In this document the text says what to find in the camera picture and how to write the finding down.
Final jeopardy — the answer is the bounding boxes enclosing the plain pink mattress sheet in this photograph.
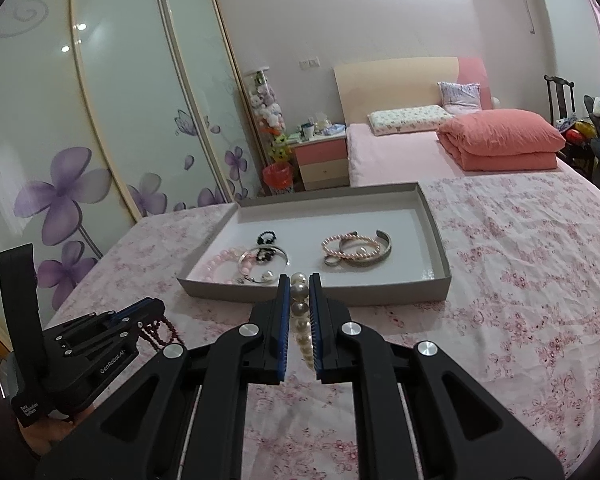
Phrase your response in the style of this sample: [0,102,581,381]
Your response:
[346,122,571,188]

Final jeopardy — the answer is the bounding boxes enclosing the pink pearl bracelet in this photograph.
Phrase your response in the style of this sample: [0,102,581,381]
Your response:
[321,232,382,262]

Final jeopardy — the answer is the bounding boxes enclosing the pink and beige nightstand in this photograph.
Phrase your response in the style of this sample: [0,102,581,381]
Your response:
[292,137,351,191]

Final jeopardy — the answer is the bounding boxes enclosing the floral white pillow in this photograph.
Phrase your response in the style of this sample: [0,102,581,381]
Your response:
[367,105,453,137]

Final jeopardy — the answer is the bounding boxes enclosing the pile of colourful toys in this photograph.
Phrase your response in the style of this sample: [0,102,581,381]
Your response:
[555,117,593,148]

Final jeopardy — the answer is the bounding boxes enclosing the thin silver bangle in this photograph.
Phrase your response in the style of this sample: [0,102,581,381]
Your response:
[237,246,292,286]

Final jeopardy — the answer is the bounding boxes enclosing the grey cardboard tray box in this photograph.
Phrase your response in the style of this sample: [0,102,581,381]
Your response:
[176,182,452,307]

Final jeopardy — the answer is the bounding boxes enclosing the beige and pink headboard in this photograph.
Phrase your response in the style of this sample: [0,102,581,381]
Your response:
[334,56,493,126]

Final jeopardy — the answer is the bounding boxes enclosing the dark wooden chair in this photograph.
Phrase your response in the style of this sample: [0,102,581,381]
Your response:
[543,74,576,126]

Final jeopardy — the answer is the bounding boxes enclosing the person's left hand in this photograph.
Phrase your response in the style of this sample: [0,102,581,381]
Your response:
[32,405,98,457]

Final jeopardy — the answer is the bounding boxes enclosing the flower print sliding wardrobe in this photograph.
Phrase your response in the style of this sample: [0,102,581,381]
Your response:
[0,0,261,356]

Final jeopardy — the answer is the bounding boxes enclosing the large pink bead bracelet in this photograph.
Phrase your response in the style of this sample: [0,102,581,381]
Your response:
[200,247,258,283]

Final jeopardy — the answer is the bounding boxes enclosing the red waste bin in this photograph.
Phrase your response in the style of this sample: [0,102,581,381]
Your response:
[262,162,295,196]

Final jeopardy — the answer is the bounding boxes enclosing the white pearl bracelet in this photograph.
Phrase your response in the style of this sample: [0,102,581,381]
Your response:
[290,272,315,368]

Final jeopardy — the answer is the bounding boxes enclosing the black bead bracelet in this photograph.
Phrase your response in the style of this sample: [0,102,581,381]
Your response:
[254,231,281,263]

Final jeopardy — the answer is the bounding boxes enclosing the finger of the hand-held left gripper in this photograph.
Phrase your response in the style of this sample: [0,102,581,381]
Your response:
[97,298,165,329]
[105,320,153,347]

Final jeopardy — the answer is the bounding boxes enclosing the clear tube of plush toys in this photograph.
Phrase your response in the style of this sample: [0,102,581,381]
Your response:
[243,67,293,166]

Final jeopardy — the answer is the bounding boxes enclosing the pink floral bed sheet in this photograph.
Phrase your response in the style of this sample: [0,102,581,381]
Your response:
[40,167,600,480]

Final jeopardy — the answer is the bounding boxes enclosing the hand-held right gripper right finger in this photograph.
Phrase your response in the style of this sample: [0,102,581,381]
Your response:
[307,272,566,480]

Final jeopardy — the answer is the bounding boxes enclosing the purple patterned pillow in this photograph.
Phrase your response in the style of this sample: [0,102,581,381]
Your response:
[437,81,482,111]

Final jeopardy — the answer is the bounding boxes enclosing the silver cuff bracelet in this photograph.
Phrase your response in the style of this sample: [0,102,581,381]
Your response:
[340,230,393,263]

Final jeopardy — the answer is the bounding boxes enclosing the folded coral duvet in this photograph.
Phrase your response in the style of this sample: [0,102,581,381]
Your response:
[436,108,567,172]

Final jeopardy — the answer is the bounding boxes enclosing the dark red bead necklace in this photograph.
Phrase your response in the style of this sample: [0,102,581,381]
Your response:
[139,316,185,348]

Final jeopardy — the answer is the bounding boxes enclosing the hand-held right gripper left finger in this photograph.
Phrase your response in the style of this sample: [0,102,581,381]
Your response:
[34,274,293,480]

